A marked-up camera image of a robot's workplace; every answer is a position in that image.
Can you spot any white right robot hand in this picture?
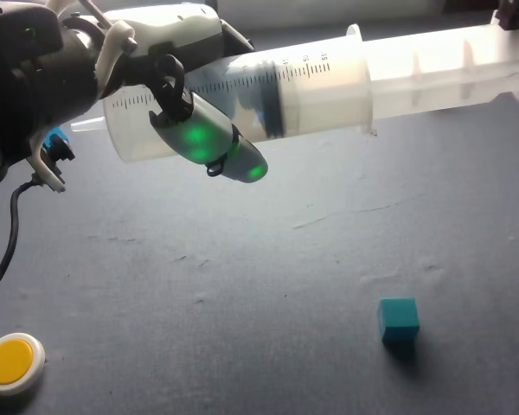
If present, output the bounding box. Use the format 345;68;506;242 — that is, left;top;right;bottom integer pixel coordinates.
489;0;519;121

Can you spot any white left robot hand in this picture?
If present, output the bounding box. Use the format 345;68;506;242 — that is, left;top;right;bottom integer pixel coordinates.
102;3;269;185

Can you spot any large clear plastic syringe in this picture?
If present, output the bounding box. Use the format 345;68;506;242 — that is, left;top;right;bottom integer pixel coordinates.
71;16;519;164

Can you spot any blue block with holes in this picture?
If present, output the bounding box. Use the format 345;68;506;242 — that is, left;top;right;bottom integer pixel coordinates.
42;127;75;161

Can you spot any grey table cloth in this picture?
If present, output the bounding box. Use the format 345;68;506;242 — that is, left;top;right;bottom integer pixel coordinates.
0;12;519;415

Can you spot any teal cube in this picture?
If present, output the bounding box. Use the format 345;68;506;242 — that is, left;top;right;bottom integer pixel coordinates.
377;297;420;346

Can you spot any yellow button with white rim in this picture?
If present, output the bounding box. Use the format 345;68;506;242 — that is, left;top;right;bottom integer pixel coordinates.
0;331;47;397

